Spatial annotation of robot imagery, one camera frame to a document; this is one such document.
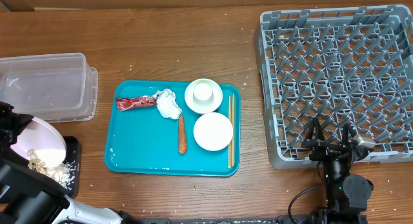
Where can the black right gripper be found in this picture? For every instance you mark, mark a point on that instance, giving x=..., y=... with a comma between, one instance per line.
x=324, y=149

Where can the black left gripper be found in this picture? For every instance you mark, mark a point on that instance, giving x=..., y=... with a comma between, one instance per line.
x=9, y=128

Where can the large white plate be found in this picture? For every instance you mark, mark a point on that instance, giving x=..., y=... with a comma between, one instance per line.
x=44, y=140

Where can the red snack wrapper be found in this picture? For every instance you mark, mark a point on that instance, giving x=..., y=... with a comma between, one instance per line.
x=124, y=104

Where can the white tissue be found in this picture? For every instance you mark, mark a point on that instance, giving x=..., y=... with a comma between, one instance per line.
x=166, y=104

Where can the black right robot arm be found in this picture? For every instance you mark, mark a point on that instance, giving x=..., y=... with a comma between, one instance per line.
x=346, y=194

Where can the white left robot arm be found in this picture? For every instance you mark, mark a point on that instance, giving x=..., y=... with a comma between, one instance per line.
x=40, y=199

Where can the grey dishwasher rack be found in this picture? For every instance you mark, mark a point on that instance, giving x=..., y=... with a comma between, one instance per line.
x=343, y=66

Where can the black waste tray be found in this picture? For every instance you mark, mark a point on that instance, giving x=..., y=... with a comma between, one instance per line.
x=72, y=162

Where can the clear plastic storage bin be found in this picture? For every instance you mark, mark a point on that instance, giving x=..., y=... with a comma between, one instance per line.
x=52, y=87

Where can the food scraps pile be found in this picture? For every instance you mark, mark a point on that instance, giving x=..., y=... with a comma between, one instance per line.
x=58, y=175

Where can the wooden chopstick right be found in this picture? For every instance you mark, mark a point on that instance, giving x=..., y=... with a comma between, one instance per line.
x=233, y=125

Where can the wooden chopstick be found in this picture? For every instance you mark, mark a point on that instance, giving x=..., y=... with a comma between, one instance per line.
x=233, y=125
x=230, y=144

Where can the wooden chopstick left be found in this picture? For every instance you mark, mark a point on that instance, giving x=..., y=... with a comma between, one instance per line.
x=230, y=144

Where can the white saucer bowl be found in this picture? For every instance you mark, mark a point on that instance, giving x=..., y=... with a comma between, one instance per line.
x=203, y=107

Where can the small white plate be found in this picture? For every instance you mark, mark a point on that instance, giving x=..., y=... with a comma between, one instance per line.
x=213, y=131

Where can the white cup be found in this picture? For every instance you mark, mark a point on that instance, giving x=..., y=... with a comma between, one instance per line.
x=203, y=92

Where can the teal plastic tray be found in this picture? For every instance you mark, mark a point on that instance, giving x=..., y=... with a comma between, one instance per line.
x=142, y=141

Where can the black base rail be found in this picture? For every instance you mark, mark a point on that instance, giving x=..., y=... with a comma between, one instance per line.
x=283, y=219

